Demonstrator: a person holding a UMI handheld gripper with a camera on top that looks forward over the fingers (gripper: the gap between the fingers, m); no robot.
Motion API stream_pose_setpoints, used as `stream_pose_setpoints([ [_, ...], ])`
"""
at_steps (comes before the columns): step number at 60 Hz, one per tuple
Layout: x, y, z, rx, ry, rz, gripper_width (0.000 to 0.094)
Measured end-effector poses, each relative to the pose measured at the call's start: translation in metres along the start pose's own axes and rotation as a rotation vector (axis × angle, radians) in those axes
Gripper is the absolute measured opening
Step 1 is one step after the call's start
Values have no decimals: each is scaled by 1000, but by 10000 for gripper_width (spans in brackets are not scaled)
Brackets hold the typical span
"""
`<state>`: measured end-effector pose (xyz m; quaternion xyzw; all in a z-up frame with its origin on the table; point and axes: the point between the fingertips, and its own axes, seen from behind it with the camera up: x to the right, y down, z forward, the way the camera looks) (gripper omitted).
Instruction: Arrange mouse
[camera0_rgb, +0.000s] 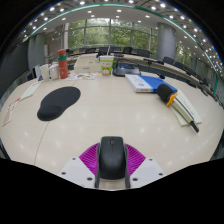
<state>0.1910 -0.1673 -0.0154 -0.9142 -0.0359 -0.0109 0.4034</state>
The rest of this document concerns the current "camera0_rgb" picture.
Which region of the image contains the black computer mouse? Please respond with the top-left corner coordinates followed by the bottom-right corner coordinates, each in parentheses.
top-left (98, 135), bottom-right (128, 181)

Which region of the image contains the white printed leaflet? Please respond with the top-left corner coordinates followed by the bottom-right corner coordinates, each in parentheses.
top-left (19, 81), bottom-right (43, 101)

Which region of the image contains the plain white paper cup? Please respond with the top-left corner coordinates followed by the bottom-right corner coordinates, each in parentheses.
top-left (39, 63), bottom-right (50, 82)

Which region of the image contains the red bottle with green band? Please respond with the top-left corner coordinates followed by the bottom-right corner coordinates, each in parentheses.
top-left (56, 48), bottom-right (69, 80)

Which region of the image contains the white booklet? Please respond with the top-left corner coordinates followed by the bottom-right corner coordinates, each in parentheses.
top-left (171, 89), bottom-right (203, 128)

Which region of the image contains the dark desk microphone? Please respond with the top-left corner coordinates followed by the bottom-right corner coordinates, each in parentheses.
top-left (143, 57), bottom-right (163, 65)

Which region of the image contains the long curved conference desk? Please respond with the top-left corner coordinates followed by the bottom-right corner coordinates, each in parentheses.
top-left (66, 51), bottom-right (216, 96)

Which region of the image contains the blue and white book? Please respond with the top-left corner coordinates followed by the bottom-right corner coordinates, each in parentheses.
top-left (124, 74), bottom-right (179, 94)

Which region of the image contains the green printed paper cup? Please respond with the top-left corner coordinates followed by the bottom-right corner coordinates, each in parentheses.
top-left (99, 55), bottom-right (115, 77)

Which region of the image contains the handheld microphone with orange ring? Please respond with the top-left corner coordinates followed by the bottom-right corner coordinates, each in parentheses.
top-left (156, 83), bottom-right (200, 134)

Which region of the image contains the cream cardboard box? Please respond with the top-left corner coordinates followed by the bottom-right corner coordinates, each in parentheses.
top-left (73, 56), bottom-right (102, 74)

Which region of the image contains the colourful sticker sheet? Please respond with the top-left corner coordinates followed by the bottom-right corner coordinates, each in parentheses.
top-left (65, 72), bottom-right (98, 81)

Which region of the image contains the group of ceiling lights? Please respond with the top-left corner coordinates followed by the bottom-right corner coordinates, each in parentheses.
top-left (23, 0), bottom-right (224, 71)

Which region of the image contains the dark gooseneck conference microphone unit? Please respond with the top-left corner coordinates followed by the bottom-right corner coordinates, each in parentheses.
top-left (112, 59), bottom-right (166, 80)

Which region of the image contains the group of dark office chairs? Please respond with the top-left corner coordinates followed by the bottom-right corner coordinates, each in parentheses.
top-left (66, 46), bottom-right (214, 94)

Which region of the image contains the white standing panel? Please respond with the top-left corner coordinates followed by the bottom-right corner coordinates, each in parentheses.
top-left (34, 64), bottom-right (42, 81)

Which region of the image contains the black mouse pad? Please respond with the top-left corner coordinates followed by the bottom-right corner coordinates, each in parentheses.
top-left (36, 86), bottom-right (82, 122)

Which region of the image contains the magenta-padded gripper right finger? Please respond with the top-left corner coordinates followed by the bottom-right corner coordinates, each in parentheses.
top-left (124, 143), bottom-right (167, 190)

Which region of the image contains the red and white leaflet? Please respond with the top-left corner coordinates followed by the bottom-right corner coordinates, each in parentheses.
top-left (2, 97), bottom-right (22, 128)

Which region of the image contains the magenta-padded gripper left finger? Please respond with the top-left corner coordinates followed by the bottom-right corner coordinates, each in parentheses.
top-left (58, 143), bottom-right (102, 190)

